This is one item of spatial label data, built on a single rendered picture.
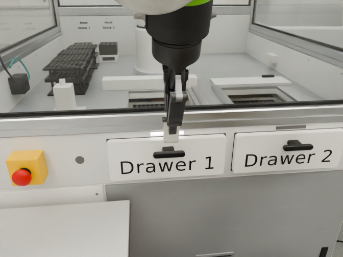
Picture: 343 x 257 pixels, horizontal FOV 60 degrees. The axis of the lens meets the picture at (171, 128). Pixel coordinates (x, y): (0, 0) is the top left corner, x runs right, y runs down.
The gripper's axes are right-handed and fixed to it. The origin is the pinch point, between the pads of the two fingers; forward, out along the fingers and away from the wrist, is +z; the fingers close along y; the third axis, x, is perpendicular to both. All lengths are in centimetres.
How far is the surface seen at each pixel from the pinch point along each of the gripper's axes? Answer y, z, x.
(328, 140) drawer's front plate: -5.9, 13.3, 41.6
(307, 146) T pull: -2.9, 11.3, 33.8
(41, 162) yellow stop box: -4.4, 13.8, -29.1
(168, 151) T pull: -3.9, 11.6, 0.2
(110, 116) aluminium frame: -10.6, 5.9, -12.8
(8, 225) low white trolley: 4.9, 24.6, -37.3
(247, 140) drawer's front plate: -6.4, 12.3, 20.2
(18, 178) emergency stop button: -0.2, 13.6, -33.0
